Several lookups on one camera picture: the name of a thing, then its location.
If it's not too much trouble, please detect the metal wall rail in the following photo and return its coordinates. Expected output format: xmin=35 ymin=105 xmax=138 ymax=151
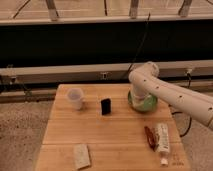
xmin=0 ymin=60 xmax=213 ymax=84

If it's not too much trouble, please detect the black eraser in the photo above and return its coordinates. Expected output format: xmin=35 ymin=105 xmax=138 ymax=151
xmin=101 ymin=98 xmax=111 ymax=115

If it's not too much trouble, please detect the green bowl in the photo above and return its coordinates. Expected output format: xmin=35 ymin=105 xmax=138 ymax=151
xmin=128 ymin=92 xmax=158 ymax=112

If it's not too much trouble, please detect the red-brown pen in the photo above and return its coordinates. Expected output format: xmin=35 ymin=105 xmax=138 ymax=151
xmin=144 ymin=126 xmax=156 ymax=151

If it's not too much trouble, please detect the white folded cloth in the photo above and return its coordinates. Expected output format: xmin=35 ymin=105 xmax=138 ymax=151
xmin=73 ymin=144 xmax=91 ymax=169

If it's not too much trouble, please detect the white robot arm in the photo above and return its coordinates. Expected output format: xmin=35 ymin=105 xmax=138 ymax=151
xmin=128 ymin=62 xmax=213 ymax=130

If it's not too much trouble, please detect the white tube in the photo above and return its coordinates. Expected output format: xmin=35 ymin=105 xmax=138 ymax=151
xmin=155 ymin=123 xmax=170 ymax=166

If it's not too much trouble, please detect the black floor cable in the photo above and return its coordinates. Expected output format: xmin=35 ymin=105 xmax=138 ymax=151
xmin=171 ymin=71 xmax=194 ymax=138

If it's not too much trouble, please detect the black hanging cable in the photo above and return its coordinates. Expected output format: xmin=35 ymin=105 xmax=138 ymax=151
xmin=118 ymin=12 xmax=152 ymax=82

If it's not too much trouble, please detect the translucent plastic cup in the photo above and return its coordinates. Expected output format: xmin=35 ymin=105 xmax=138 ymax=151
xmin=67 ymin=88 xmax=84 ymax=110

